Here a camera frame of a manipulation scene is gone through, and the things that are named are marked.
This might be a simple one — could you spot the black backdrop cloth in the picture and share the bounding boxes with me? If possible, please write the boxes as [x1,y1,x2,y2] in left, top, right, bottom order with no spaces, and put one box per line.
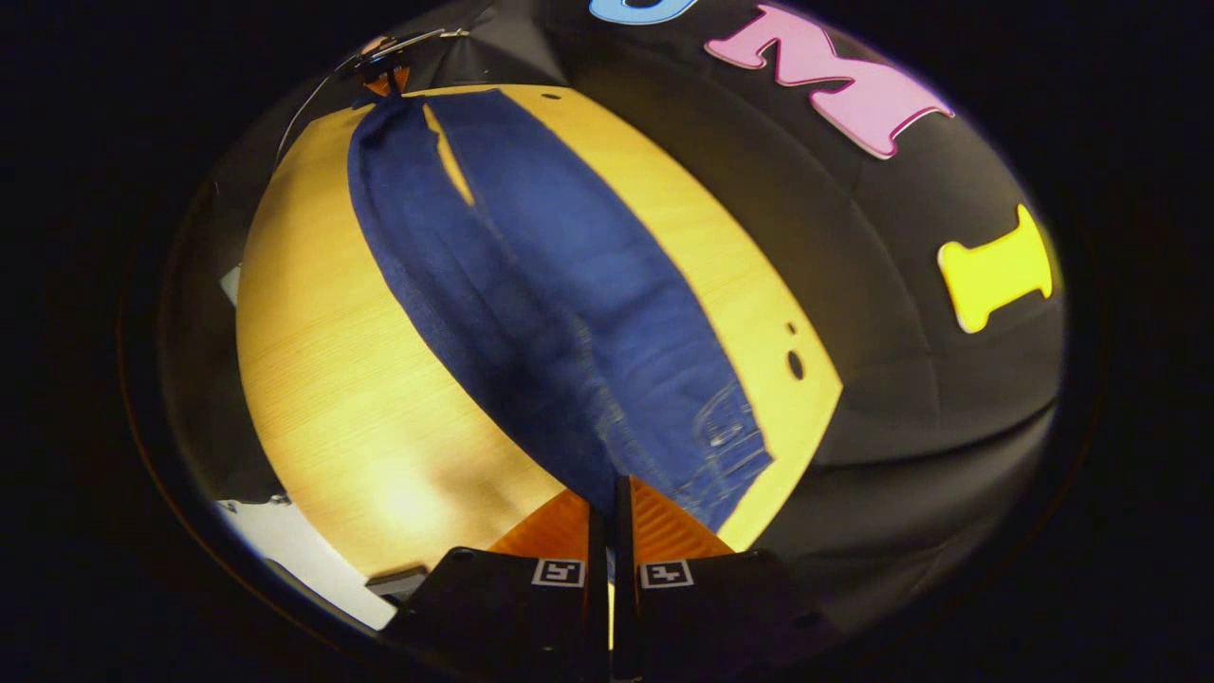
[156,0,1068,646]

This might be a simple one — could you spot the blue denim jeans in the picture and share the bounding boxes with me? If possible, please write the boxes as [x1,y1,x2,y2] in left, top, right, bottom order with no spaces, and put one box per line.
[346,88,775,532]

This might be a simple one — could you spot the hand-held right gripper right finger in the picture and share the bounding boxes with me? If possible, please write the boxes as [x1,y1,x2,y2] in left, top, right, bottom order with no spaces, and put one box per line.
[614,474,843,683]

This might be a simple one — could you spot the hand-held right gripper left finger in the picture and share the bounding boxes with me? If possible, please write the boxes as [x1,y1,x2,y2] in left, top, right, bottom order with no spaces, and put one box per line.
[382,489,609,683]

